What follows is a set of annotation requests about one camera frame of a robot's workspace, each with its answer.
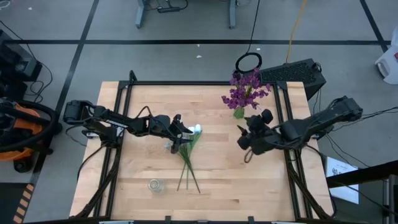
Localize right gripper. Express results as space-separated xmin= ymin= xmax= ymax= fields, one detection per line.
xmin=236 ymin=108 xmax=292 ymax=156

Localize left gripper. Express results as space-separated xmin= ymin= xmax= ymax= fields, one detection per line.
xmin=150 ymin=113 xmax=194 ymax=155

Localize white blue-tipped artificial tulip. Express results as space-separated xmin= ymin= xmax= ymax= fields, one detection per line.
xmin=185 ymin=123 xmax=203 ymax=190

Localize purple artificial flower bunch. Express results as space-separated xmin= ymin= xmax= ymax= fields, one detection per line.
xmin=221 ymin=79 xmax=261 ymax=119
xmin=231 ymin=67 xmax=272 ymax=119

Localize clear glass vase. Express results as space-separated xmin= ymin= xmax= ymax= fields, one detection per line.
xmin=147 ymin=178 xmax=166 ymax=195

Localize black computer tower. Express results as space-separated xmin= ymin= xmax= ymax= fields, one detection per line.
xmin=260 ymin=58 xmax=327 ymax=101

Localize white paper sheet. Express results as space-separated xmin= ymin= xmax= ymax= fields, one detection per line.
xmin=325 ymin=156 xmax=360 ymax=205

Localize black metal beam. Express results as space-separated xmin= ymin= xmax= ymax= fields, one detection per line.
xmin=326 ymin=159 xmax=398 ymax=189

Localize black power strip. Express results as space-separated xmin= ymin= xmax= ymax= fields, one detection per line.
xmin=157 ymin=6 xmax=182 ymax=14

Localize orange black vacuum cleaner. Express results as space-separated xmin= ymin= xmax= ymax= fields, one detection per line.
xmin=0 ymin=96 xmax=63 ymax=174

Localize black mat orange stripes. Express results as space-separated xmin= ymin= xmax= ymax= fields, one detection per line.
xmin=0 ymin=182 xmax=35 ymax=224

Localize black equipment box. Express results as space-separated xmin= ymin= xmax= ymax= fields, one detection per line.
xmin=0 ymin=29 xmax=44 ymax=101

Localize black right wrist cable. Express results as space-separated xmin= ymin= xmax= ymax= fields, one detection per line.
xmin=243 ymin=148 xmax=255 ymax=164

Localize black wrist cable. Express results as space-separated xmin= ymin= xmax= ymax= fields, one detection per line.
xmin=136 ymin=105 xmax=157 ymax=125
xmin=243 ymin=148 xmax=255 ymax=164

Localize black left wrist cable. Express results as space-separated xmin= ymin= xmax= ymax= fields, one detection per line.
xmin=136 ymin=105 xmax=157 ymax=125

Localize black metal table frame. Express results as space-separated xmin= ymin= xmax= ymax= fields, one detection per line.
xmin=70 ymin=70 xmax=336 ymax=224

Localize black hanging cable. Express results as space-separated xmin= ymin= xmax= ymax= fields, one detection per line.
xmin=235 ymin=0 xmax=264 ymax=75

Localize yellow hanging cable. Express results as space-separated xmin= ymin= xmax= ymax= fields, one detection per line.
xmin=285 ymin=0 xmax=308 ymax=65

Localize grey metal post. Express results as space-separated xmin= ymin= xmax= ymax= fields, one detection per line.
xmin=382 ymin=173 xmax=398 ymax=224

